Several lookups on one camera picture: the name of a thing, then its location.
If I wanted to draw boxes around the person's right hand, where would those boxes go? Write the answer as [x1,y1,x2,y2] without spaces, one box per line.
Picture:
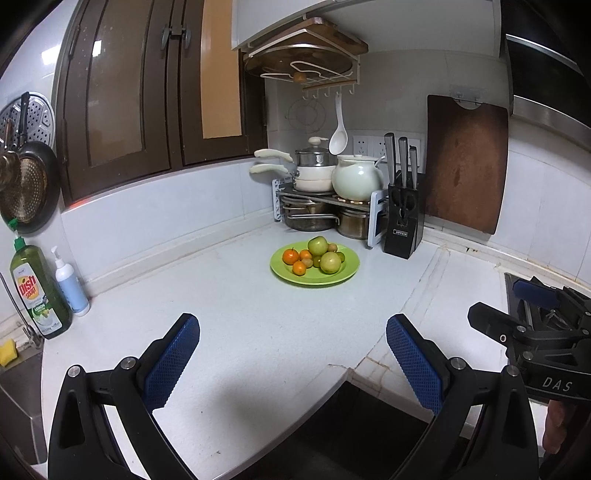
[542,399,567,456]

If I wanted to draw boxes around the cutting board wall hook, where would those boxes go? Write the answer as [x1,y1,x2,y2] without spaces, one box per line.
[450,90,481,110]

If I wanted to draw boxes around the round brown lid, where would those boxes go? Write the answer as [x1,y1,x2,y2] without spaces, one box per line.
[245,43,358,85]

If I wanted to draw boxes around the white pump bottle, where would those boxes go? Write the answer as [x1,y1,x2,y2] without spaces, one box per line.
[50,246,90,317]

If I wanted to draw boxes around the white ceramic pot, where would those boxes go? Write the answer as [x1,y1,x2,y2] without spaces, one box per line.
[331,154,386,201]

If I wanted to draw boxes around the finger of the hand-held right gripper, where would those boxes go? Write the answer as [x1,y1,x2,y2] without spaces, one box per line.
[513,276,591,319]
[468,302,591,358]

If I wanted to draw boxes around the white wire hanging rack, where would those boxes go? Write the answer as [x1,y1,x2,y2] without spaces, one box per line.
[244,28,362,99]

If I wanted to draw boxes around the white ladle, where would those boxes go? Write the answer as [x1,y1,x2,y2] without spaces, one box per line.
[328,90,348,156]

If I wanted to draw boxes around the black frying pan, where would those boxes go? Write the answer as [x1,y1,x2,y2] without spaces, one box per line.
[0,91,62,234]

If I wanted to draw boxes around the tall steel pot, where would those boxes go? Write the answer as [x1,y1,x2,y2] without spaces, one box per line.
[337,208,371,240]

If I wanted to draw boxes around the brown wall cabinet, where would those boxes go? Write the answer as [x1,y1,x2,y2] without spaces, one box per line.
[54,0,269,204]

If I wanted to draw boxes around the black knife block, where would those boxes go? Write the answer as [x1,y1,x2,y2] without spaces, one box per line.
[382,183,426,259]

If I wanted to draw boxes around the perforated steel steamer plate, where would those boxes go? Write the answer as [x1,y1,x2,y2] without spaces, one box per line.
[0,91,57,151]

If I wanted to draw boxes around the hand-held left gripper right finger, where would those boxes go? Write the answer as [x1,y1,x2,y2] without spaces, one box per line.
[385,314,540,480]

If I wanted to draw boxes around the green plate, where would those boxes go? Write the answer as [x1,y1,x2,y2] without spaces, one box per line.
[270,242,361,288]

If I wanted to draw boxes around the steel range hood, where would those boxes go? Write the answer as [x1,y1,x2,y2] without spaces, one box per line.
[505,32,591,153]

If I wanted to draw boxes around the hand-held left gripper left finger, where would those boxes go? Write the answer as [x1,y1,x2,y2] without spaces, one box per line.
[47,313,201,480]

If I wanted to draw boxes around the green dish soap bottle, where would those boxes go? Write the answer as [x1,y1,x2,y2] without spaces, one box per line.
[10,219,73,340]

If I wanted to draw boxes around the black scissors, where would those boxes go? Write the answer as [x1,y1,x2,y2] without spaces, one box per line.
[396,190,415,220]

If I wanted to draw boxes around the wide steel pot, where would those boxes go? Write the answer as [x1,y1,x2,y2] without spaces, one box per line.
[281,196,339,232]

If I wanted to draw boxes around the round wire trivet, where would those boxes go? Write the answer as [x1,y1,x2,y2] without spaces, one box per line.
[287,99,327,134]

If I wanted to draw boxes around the brass strainer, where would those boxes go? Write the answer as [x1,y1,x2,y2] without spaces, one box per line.
[0,154,49,224]

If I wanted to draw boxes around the steel sink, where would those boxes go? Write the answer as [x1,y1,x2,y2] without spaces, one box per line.
[0,353,49,467]

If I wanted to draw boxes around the brown wooden cutting board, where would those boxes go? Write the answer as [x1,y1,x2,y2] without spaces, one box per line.
[424,95,509,235]

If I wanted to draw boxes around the steel pot with glass lid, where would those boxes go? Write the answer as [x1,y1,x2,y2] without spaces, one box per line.
[295,136,338,168]

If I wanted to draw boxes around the cream saucepan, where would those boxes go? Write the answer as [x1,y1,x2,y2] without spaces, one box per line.
[249,163,335,193]
[254,148,335,182]

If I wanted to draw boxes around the steel faucet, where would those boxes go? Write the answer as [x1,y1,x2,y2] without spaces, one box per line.
[0,272,45,354]

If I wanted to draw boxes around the grey pot rack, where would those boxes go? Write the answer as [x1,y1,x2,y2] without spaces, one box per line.
[272,178,391,250]

